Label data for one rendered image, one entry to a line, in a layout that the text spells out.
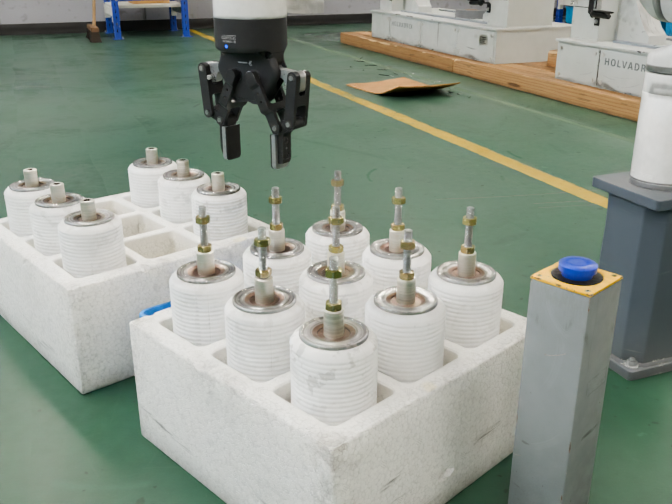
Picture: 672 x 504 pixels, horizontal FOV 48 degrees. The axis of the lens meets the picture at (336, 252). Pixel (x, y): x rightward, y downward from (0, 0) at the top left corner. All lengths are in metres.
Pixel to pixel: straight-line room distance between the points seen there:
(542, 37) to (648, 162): 3.23
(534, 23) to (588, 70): 0.82
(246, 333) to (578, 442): 0.39
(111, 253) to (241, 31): 0.53
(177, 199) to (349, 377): 0.69
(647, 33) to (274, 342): 2.98
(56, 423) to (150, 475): 0.20
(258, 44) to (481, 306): 0.42
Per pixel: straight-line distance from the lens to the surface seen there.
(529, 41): 4.39
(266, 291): 0.88
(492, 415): 1.00
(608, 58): 3.57
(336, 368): 0.78
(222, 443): 0.94
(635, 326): 1.29
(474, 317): 0.96
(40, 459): 1.13
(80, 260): 1.21
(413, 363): 0.88
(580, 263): 0.83
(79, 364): 1.22
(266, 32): 0.78
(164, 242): 1.36
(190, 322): 0.97
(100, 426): 1.17
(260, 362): 0.88
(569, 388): 0.85
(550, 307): 0.83
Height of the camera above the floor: 0.63
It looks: 22 degrees down
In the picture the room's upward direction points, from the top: straight up
